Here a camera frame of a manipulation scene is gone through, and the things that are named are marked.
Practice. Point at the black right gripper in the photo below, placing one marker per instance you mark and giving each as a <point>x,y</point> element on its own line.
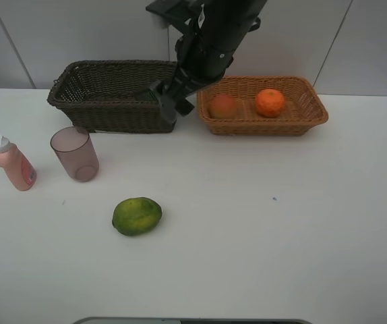
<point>211,33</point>

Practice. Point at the dark green square bottle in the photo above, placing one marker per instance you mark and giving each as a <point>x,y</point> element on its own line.
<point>156,92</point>

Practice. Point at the red orange peach fruit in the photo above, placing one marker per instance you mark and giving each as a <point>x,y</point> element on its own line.
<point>223,106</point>

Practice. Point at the orange mandarin fruit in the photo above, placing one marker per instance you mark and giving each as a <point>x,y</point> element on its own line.
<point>269,102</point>

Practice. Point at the green mango fruit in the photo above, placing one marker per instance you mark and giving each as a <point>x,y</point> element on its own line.
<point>136,216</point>

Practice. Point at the pink bottle white cap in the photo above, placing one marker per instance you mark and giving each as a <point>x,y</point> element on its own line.
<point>16,166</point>

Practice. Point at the dark brown wicker basket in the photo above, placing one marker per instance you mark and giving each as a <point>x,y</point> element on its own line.
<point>99,96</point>

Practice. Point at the translucent purple plastic cup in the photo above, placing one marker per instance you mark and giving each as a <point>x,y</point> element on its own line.
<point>74,149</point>

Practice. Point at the light orange wicker basket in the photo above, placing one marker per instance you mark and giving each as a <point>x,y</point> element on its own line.
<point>302,109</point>

